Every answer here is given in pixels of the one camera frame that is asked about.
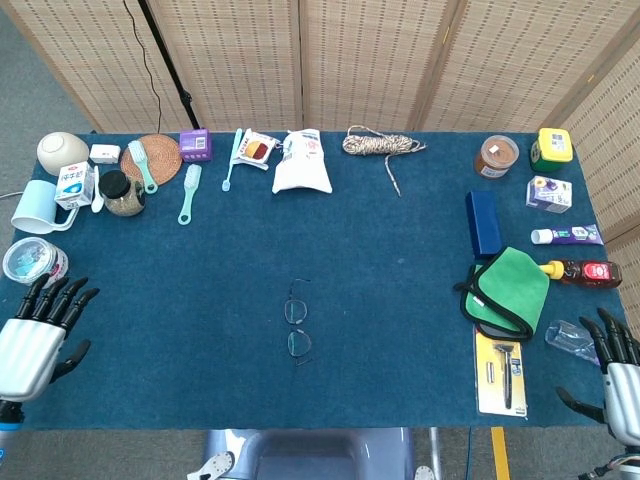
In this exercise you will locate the white blue milk carton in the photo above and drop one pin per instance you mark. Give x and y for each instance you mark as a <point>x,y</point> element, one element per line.
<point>74,186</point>

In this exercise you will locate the black wire eyeglasses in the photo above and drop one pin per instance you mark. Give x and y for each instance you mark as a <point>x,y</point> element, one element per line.
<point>295,311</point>

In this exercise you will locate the small white box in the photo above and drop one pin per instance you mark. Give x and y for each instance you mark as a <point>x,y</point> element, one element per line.
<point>105,153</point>

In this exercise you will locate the round woven rattan coaster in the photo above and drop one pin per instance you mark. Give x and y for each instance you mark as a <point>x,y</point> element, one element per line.
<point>165,155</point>

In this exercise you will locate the white snack packet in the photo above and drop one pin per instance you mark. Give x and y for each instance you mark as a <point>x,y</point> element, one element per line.
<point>256,149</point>

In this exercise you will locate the beige ceramic bowl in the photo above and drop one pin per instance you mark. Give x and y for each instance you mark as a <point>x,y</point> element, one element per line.
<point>60,150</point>

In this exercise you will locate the orange brown plastic tub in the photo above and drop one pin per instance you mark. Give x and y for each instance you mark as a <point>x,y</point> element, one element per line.
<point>496,156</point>

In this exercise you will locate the white cloth bag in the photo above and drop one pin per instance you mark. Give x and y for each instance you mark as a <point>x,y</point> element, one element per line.
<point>300,170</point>

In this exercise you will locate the grey blue robot torso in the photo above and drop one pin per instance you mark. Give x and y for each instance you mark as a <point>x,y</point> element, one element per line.
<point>310,455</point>

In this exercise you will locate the white plastic spoon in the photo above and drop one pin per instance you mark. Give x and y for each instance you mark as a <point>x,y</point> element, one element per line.
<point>97,202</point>

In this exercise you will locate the green cloth with black trim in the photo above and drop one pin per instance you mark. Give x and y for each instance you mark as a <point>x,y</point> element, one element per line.
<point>510,290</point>

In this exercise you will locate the purple toothpaste tube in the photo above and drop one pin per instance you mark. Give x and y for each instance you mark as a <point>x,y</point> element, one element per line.
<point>570,234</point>

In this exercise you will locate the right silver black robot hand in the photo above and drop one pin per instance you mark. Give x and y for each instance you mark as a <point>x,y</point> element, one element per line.
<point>625,395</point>

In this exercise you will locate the light blue plastic mug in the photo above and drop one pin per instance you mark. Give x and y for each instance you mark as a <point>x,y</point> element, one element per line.
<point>32,207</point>

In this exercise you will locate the bamboo folding screen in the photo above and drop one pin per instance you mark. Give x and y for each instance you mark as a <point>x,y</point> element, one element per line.
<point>350,60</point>

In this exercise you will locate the metal table leg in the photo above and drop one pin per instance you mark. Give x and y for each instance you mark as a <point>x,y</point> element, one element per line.
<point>435,450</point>

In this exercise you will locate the mint green scrub brush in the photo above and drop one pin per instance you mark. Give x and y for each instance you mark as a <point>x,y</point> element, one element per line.
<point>191,180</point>
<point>142,165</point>

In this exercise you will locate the white perforated plate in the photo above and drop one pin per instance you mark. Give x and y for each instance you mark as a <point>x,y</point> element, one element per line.
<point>217,465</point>
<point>424,474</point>

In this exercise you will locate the glass jar with black lid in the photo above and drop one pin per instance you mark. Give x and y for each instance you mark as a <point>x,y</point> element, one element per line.
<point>122,197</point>

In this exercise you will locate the yellow floor tape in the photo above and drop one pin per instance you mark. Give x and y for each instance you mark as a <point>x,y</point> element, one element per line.
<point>500,452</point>

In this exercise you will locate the white tub with clear lid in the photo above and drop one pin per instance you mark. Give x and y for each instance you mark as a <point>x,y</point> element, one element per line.
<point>32,260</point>

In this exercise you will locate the clear plastic water bottle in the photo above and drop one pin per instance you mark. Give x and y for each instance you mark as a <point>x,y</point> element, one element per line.
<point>570,340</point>

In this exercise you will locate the dark blue rectangular box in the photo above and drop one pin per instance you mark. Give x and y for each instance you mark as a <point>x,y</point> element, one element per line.
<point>483,225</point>

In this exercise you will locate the small purple box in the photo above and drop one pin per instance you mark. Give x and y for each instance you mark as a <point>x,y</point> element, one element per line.
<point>195,145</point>

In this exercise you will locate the black stand pole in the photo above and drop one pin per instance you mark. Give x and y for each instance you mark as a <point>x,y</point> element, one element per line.
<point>170,65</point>

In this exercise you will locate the razor in yellow blister pack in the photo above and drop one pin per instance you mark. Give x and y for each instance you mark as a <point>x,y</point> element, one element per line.
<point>500,385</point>

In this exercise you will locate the syrup bottle with yellow cap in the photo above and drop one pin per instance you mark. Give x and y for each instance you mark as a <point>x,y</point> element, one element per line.
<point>590,273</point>

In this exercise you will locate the light blue toothbrush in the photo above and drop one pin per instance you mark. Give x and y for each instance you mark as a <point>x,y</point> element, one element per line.
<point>231,165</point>

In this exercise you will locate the purple white drink carton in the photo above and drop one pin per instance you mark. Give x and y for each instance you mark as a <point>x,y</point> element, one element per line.
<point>548,194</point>

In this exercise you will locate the blue felt table cover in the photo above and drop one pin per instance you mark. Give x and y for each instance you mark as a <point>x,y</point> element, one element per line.
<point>350,250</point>

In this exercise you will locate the green container with yellow lid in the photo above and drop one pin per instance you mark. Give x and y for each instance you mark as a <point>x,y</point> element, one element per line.
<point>552,149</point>

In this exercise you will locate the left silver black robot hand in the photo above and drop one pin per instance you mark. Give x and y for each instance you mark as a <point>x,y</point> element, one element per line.
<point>30,350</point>

